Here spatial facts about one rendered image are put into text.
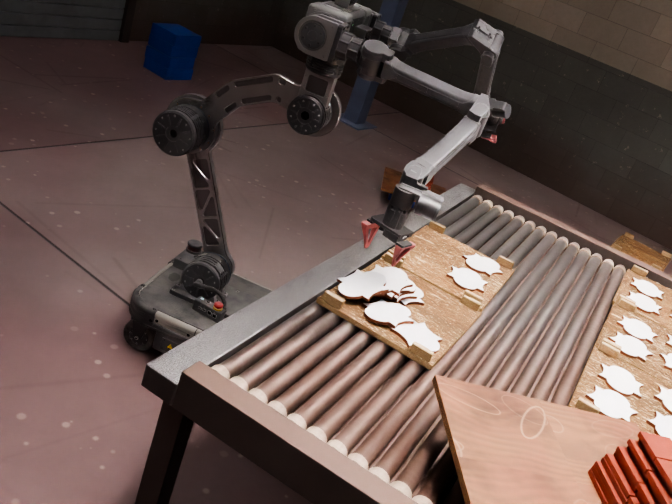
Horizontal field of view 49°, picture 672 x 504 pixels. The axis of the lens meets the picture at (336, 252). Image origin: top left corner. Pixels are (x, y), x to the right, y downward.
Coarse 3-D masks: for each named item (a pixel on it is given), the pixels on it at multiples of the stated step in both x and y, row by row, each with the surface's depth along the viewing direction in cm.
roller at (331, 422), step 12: (528, 228) 301; (516, 240) 284; (504, 252) 269; (384, 360) 180; (396, 360) 181; (372, 372) 173; (384, 372) 175; (360, 384) 168; (372, 384) 169; (348, 396) 162; (360, 396) 164; (336, 408) 157; (348, 408) 159; (324, 420) 152; (336, 420) 154; (312, 432) 147; (324, 432) 149
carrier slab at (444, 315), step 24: (384, 264) 223; (336, 288) 200; (432, 288) 219; (336, 312) 190; (360, 312) 193; (432, 312) 206; (456, 312) 210; (480, 312) 215; (384, 336) 186; (456, 336) 198; (432, 360) 183
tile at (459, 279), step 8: (456, 272) 232; (464, 272) 234; (472, 272) 236; (456, 280) 227; (464, 280) 229; (472, 280) 231; (480, 280) 233; (464, 288) 225; (472, 288) 226; (480, 288) 227
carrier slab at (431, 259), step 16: (416, 240) 247; (432, 240) 252; (448, 240) 256; (384, 256) 228; (416, 256) 236; (432, 256) 240; (448, 256) 244; (416, 272) 225; (432, 272) 229; (448, 272) 233; (512, 272) 250; (448, 288) 222; (496, 288) 234
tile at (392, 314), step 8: (368, 304) 195; (376, 304) 196; (384, 304) 198; (392, 304) 199; (400, 304) 200; (368, 312) 191; (376, 312) 192; (384, 312) 193; (392, 312) 194; (400, 312) 195; (408, 312) 197; (376, 320) 188; (384, 320) 189; (392, 320) 190; (400, 320) 191; (408, 320) 192
